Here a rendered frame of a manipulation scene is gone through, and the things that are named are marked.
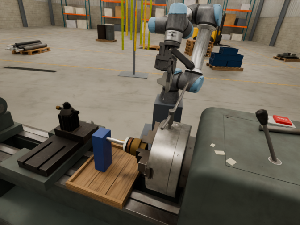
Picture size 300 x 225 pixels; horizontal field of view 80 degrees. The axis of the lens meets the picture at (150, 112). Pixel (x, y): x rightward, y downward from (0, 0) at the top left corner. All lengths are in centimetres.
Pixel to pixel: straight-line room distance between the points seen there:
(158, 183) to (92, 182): 39
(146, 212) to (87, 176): 35
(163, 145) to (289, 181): 38
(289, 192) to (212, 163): 20
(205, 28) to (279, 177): 90
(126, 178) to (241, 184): 59
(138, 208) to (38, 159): 54
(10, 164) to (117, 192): 56
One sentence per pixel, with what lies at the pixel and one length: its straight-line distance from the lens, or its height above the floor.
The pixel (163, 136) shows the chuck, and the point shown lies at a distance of 70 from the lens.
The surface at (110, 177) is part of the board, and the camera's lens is 100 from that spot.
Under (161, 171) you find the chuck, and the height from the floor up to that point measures 113.
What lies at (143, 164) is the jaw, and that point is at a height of 112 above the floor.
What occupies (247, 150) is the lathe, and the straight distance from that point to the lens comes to 70.
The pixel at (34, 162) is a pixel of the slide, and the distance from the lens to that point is 106.
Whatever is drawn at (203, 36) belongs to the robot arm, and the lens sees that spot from 123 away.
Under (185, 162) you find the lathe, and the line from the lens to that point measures 72.
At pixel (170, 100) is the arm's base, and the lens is 125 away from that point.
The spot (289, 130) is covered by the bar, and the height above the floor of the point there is 127.
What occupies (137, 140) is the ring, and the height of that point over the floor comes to 112.
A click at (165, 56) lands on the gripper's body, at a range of 81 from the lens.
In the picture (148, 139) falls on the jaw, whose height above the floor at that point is 113.
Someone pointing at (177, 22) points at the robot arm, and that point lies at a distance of 81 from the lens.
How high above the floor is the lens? 163
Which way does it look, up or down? 28 degrees down
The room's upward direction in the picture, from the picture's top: 4 degrees clockwise
